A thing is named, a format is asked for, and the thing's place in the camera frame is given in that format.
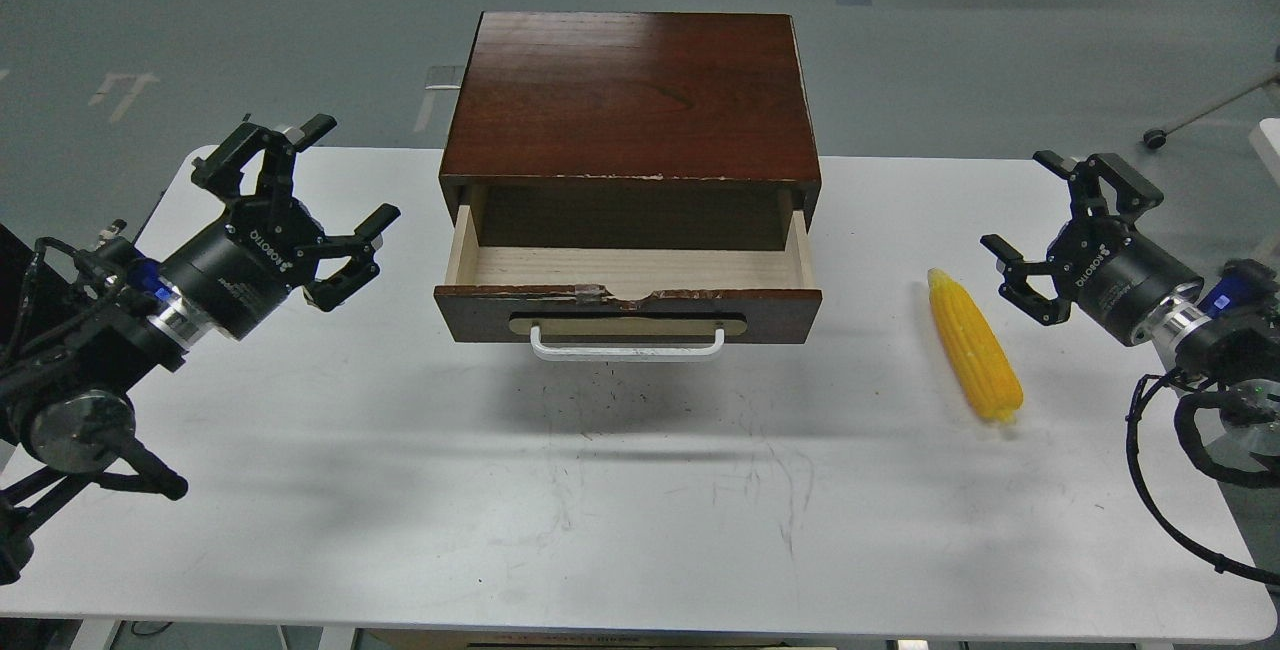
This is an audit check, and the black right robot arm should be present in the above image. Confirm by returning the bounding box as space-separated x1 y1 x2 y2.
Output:
980 150 1277 489

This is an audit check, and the yellow corn cob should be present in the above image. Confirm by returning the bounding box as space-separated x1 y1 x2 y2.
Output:
927 267 1024 425

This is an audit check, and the dark wooden cabinet box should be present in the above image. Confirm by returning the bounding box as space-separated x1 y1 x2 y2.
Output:
438 12 822 218

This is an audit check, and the wooden drawer with white handle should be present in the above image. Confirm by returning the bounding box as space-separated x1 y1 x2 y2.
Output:
434 186 823 345

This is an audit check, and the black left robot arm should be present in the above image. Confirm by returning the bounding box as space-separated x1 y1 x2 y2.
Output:
3 114 399 585

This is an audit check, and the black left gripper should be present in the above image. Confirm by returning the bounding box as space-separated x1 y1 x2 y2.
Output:
159 114 401 340

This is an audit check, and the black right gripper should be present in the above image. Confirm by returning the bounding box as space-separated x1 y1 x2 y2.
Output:
980 150 1204 345

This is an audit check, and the grey chair leg with caster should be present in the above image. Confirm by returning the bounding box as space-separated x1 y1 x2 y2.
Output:
1140 67 1279 152

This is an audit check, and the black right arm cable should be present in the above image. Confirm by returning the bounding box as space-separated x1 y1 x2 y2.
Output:
1125 375 1280 587

